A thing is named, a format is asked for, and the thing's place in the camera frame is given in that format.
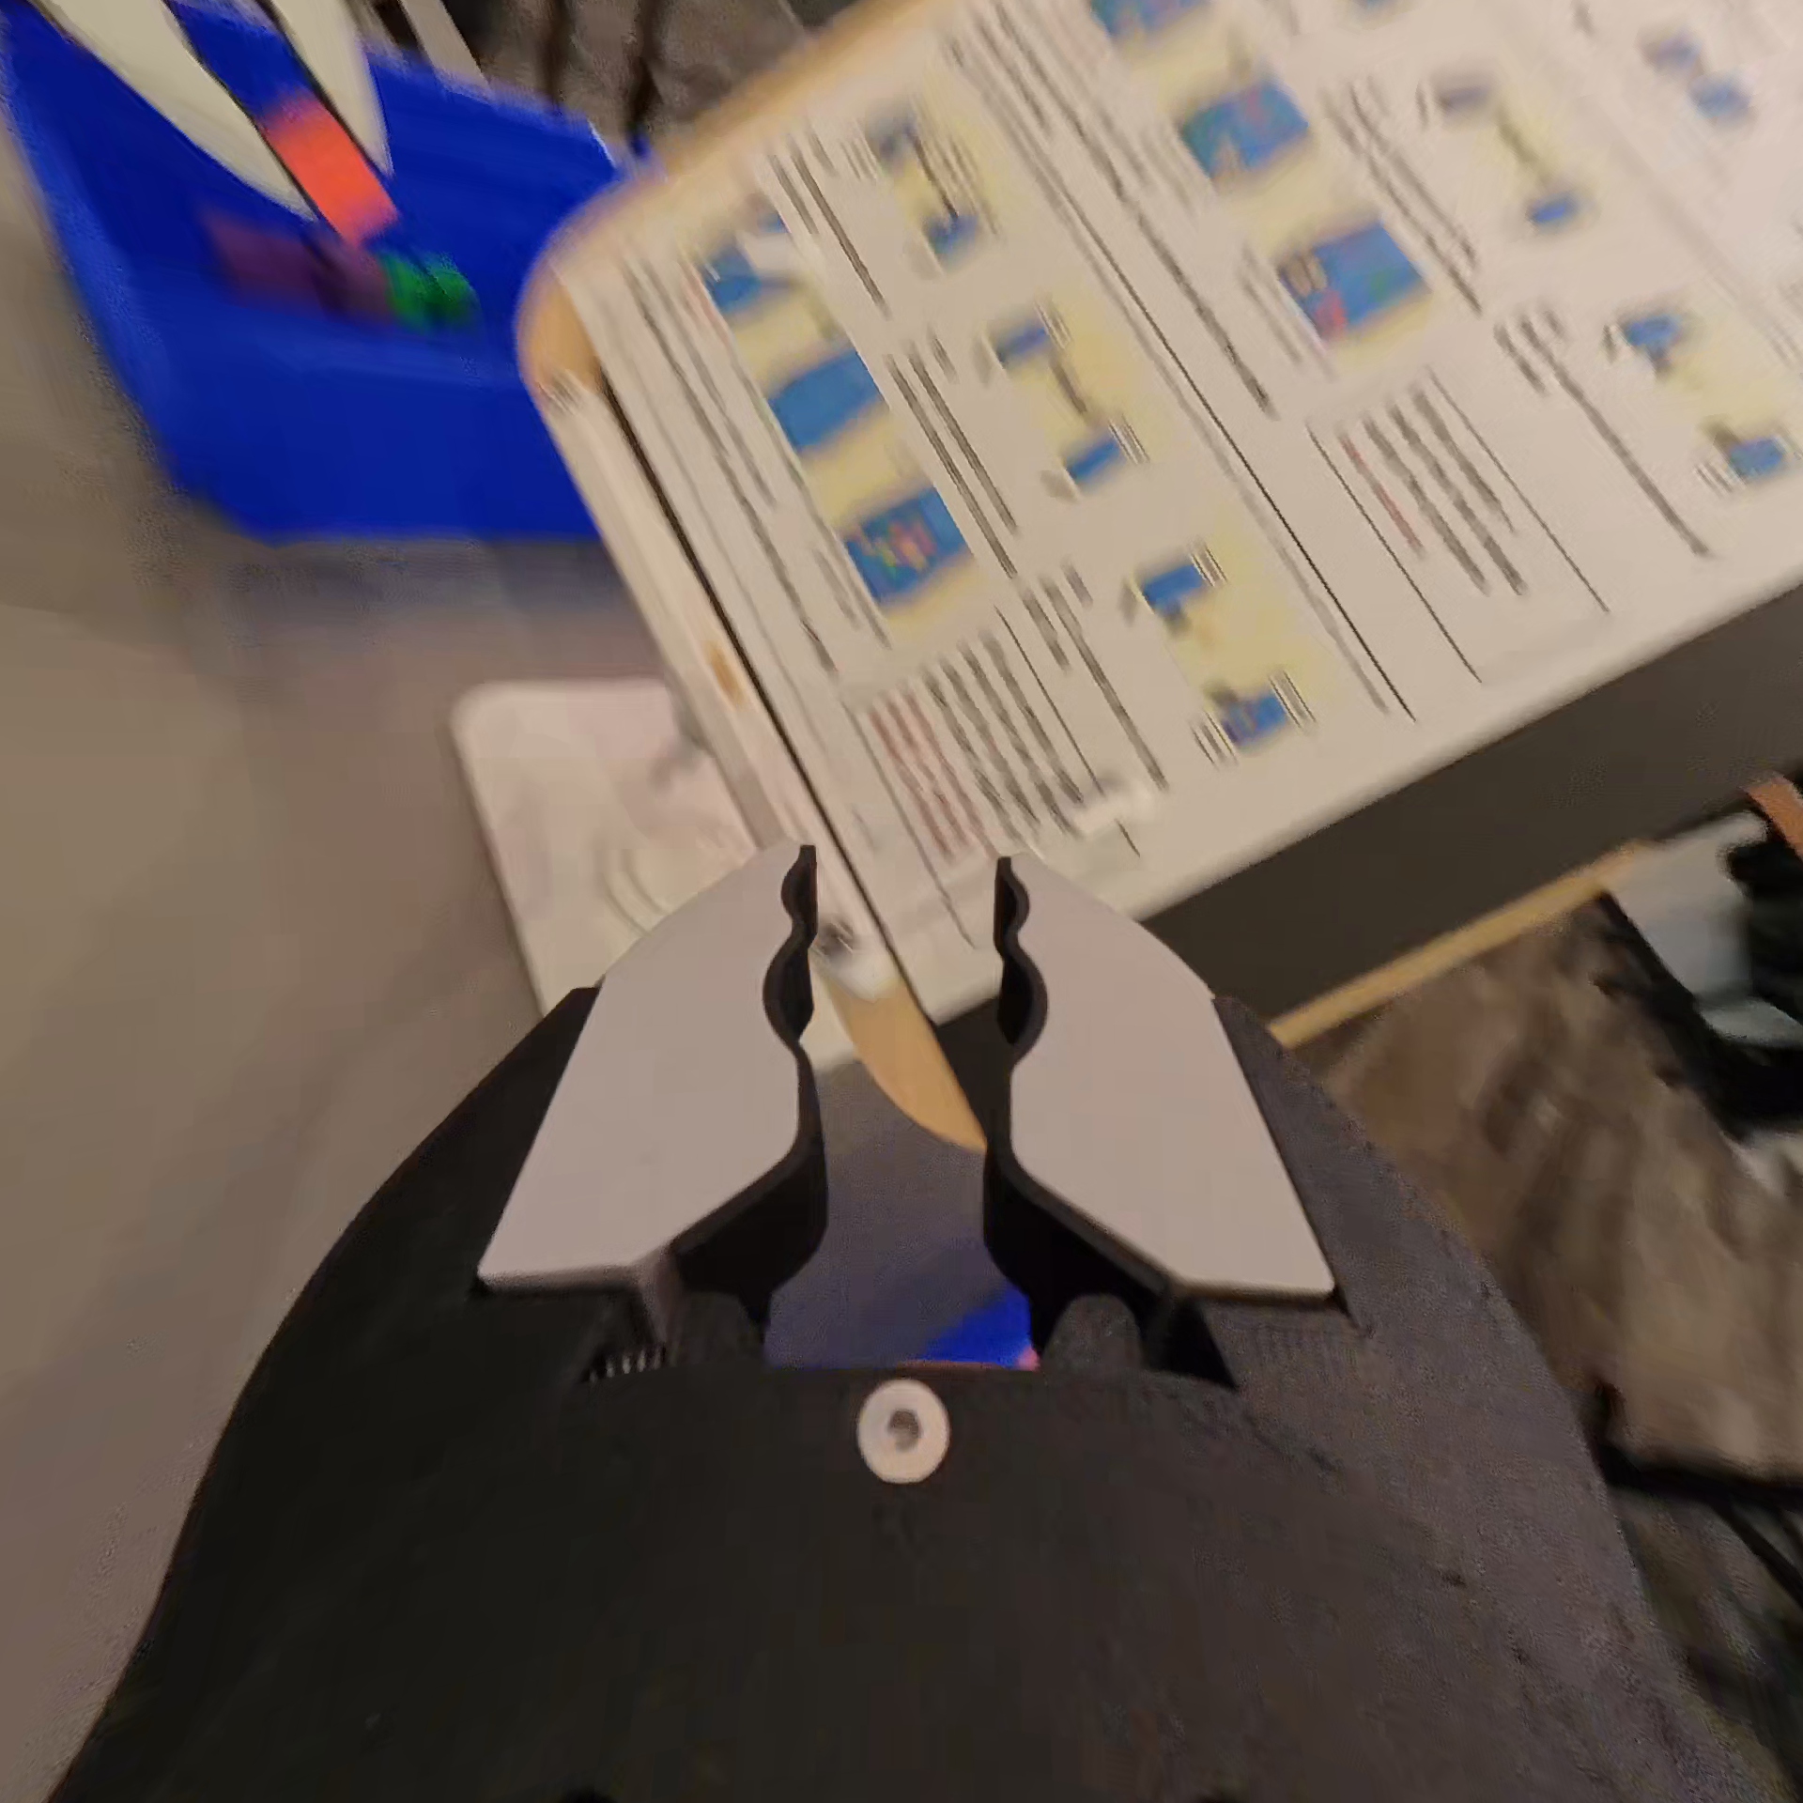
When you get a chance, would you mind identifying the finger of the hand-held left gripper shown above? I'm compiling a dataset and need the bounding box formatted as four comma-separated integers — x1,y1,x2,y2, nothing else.
263,0,397,173
26,0,325,219

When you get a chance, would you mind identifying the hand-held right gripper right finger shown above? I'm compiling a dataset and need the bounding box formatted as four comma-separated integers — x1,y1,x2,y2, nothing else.
986,853,1338,1360

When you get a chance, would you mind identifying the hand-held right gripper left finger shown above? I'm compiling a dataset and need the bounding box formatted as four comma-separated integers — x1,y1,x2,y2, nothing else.
478,841,828,1333

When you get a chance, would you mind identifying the red wooden cube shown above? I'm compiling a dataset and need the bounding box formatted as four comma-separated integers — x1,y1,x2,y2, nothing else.
260,89,404,244

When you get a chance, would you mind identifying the blue plastic bin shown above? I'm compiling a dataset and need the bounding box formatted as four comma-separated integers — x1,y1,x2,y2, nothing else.
0,0,636,543
767,1269,1046,1371

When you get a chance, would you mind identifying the wooden board stand white base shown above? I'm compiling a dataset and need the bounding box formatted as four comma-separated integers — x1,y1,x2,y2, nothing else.
450,0,1803,1151

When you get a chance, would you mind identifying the printed instruction sheet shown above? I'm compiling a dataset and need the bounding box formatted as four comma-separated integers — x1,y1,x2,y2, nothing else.
555,0,1803,973

